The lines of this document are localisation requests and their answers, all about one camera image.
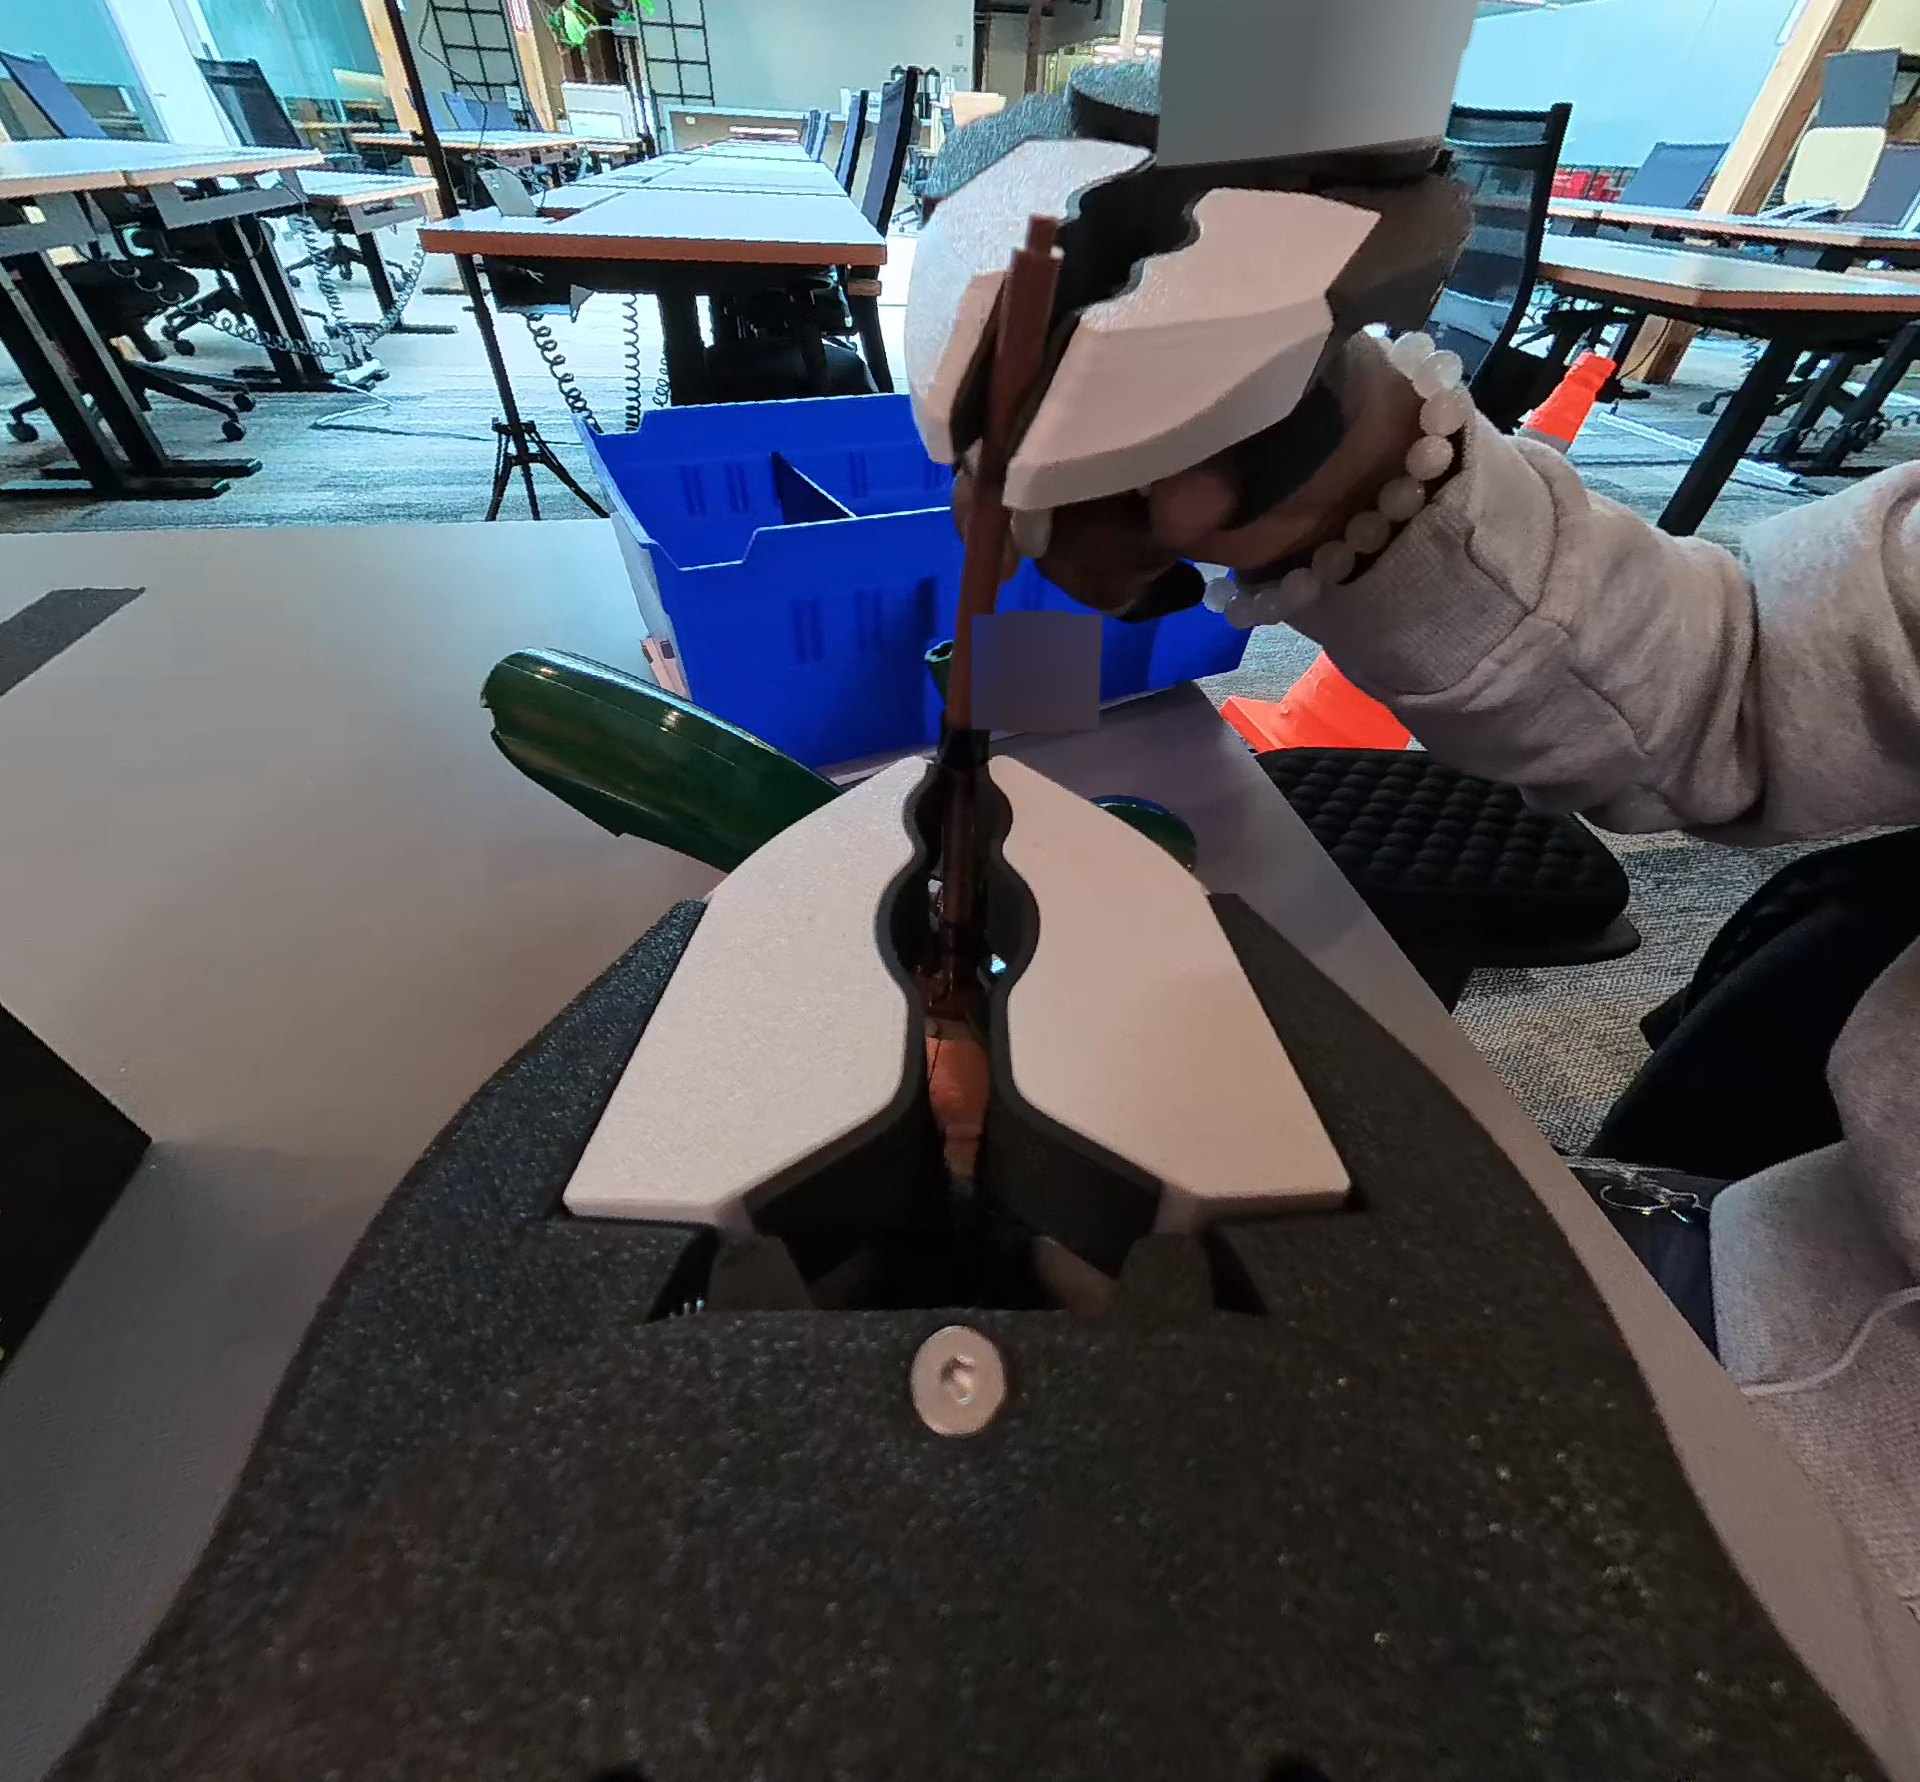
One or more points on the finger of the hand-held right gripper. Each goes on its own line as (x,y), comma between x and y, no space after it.
(1199,387)
(960,299)

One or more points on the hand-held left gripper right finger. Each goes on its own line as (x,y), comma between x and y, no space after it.
(1170,1048)

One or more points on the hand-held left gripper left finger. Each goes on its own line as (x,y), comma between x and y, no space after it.
(749,1048)

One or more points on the long brown toy stem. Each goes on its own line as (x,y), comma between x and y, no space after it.
(982,581)

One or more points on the toy orchid plant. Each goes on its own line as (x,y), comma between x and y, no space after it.
(646,762)

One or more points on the green and brown toy stem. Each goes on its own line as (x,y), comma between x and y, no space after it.
(941,665)

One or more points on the person's right forearm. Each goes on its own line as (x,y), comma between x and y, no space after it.
(1590,644)

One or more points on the grey desk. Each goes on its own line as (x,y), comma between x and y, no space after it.
(301,762)

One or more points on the person's right hand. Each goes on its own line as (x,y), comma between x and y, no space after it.
(1194,513)

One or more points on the group of black office chairs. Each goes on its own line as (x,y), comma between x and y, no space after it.
(1507,253)

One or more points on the orange traffic cone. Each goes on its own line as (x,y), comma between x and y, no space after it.
(1576,410)
(1320,718)

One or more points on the group of wood-edged tables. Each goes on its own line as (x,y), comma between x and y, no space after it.
(676,223)

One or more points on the black mesh seat cushion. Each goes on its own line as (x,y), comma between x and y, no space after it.
(1440,838)

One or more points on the blue plastic bin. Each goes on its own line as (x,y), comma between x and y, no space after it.
(780,613)

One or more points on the black tripod stand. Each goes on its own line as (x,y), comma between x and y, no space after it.
(437,162)

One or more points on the black bag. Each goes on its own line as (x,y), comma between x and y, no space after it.
(1771,1033)

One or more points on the person's grey hoodie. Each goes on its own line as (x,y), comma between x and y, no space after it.
(1830,1243)

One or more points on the black orchid toy box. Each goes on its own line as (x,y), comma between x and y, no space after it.
(59,1166)

